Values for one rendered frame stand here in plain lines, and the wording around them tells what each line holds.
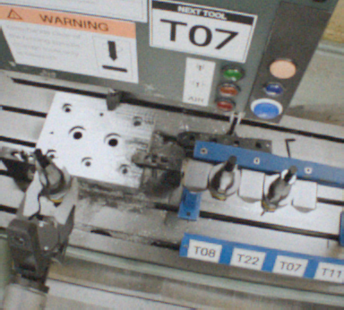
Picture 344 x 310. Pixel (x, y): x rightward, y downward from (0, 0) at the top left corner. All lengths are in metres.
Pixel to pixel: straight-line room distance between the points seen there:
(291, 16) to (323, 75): 1.51
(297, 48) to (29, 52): 0.30
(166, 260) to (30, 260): 0.49
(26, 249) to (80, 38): 0.38
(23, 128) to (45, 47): 0.84
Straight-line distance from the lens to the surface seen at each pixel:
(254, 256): 1.14
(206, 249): 1.13
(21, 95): 1.41
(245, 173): 0.91
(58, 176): 0.77
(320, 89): 1.87
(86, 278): 1.32
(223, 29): 0.43
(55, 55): 0.53
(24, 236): 0.72
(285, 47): 0.44
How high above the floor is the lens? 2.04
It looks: 62 degrees down
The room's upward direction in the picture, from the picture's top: 4 degrees clockwise
